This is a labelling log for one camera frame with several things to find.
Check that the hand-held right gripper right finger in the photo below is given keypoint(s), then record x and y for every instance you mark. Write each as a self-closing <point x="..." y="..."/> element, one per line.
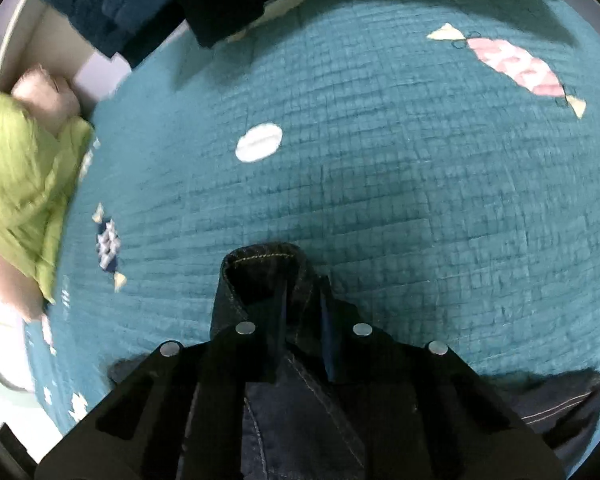
<point x="350" y="355"/>

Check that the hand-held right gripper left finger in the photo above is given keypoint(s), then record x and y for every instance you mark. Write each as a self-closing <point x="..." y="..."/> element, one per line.
<point x="260" y="355"/>

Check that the dark blue denim jeans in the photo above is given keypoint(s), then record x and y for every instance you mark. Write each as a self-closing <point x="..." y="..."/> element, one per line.
<point x="300" y="420"/>

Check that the teal candy print bedspread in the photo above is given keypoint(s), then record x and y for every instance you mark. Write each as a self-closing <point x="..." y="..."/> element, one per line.
<point x="380" y="185"/>

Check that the green quilt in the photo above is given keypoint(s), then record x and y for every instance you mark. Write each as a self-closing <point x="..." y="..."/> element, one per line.
<point x="20" y="175"/>

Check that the plush toy in green cloth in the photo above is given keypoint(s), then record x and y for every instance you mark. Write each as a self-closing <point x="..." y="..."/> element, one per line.
<point x="45" y="95"/>

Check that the white headboard shelf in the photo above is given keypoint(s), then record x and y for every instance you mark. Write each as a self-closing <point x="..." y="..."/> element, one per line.
<point x="45" y="45"/>

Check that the navy puffer jacket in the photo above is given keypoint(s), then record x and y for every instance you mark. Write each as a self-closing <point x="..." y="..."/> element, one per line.
<point x="105" y="0"/>

